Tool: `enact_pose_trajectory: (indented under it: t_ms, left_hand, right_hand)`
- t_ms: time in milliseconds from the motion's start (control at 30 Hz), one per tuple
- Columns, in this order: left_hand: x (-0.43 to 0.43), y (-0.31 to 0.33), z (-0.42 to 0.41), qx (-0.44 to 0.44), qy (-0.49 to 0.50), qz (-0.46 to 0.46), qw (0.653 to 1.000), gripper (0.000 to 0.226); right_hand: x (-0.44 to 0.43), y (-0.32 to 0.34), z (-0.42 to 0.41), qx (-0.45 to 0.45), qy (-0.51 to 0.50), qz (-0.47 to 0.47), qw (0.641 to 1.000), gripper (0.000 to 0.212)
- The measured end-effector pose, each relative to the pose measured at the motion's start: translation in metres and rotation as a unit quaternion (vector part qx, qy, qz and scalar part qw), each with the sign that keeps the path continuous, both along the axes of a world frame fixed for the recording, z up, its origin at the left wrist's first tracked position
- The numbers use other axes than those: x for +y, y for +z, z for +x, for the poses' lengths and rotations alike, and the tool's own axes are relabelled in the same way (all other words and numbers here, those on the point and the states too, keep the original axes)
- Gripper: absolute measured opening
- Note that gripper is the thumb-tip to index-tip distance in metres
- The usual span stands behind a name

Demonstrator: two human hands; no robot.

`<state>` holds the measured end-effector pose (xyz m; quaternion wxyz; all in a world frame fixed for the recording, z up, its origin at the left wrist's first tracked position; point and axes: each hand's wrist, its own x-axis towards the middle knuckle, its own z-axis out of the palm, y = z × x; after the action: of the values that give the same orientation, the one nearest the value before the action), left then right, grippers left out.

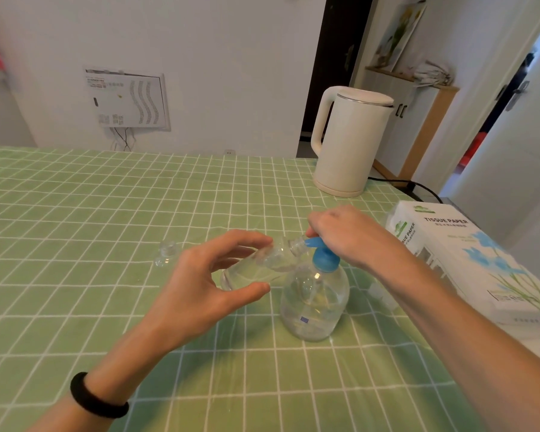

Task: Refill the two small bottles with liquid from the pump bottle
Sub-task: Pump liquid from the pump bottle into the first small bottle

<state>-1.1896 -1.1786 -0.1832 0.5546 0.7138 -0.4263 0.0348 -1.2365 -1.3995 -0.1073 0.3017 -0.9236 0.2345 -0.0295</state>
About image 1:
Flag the person's right hand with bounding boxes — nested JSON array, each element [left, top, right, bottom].
[[305, 205, 417, 284]]

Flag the person's left hand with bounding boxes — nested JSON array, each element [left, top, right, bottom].
[[142, 229, 274, 354]]

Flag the small clear plastic bottle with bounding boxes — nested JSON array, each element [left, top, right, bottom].
[[154, 240, 181, 268], [219, 236, 314, 292]]

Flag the large clear bottle blue pump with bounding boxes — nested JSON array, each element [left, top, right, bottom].
[[280, 236, 350, 343]]

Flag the person's right forearm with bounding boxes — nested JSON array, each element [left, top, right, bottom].
[[377, 254, 540, 432]]

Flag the person's left forearm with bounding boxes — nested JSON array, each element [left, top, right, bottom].
[[26, 319, 185, 432]]

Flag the cream electric kettle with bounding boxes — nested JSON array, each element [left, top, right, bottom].
[[310, 86, 395, 198]]

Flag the white tissue paper pack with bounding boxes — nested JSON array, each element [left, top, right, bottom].
[[385, 200, 540, 370]]

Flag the white door wooden side cabinet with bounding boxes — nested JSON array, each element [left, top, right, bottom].
[[364, 66, 460, 181]]

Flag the green checked tablecloth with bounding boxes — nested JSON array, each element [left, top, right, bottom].
[[0, 146, 540, 432]]

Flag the red object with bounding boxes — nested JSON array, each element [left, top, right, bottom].
[[458, 132, 487, 169]]

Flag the black wrist band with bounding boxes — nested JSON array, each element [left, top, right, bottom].
[[70, 371, 130, 419]]

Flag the crumpled grey paper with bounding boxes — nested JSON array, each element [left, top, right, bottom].
[[412, 60, 455, 88]]

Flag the leaning framed picture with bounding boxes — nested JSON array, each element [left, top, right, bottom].
[[371, 0, 428, 73]]

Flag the wooden top white cabinet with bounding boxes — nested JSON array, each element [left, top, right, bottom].
[[0, 62, 37, 148]]

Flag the black power cable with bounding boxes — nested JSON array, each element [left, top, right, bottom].
[[368, 176, 444, 205]]

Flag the thin loose wall wires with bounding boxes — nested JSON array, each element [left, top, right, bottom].
[[110, 127, 136, 152]]

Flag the white wall panel cover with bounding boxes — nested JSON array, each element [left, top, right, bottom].
[[84, 68, 171, 132]]

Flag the silver door handle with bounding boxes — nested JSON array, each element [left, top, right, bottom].
[[506, 80, 531, 112]]

